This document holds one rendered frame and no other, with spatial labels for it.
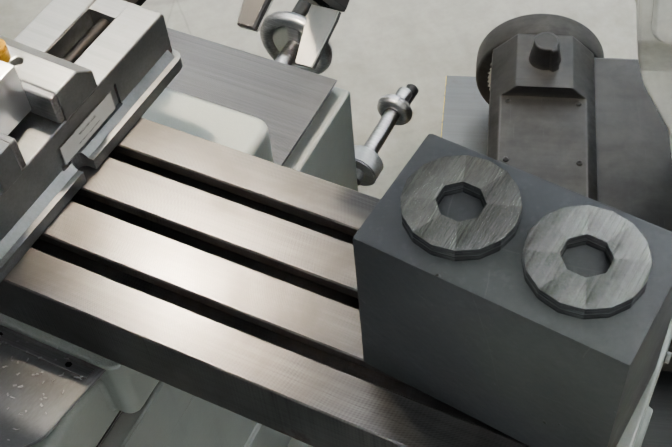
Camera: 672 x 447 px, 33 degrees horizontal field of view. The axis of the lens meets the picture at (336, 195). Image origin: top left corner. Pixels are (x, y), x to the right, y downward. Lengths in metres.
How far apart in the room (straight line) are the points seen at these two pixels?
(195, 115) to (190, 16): 1.37
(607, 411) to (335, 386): 0.25
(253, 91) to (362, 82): 1.02
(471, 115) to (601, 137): 0.31
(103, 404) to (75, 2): 0.42
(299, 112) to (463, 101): 0.51
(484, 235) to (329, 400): 0.24
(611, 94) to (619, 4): 1.01
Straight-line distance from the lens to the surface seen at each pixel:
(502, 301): 0.80
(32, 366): 1.13
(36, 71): 1.12
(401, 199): 0.84
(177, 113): 1.35
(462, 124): 1.86
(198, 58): 1.54
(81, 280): 1.09
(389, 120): 1.71
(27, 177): 1.10
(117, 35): 1.19
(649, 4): 1.24
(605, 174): 1.60
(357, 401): 0.98
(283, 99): 1.46
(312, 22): 1.11
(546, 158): 1.58
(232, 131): 1.31
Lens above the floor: 1.79
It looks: 52 degrees down
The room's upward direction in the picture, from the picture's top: 6 degrees counter-clockwise
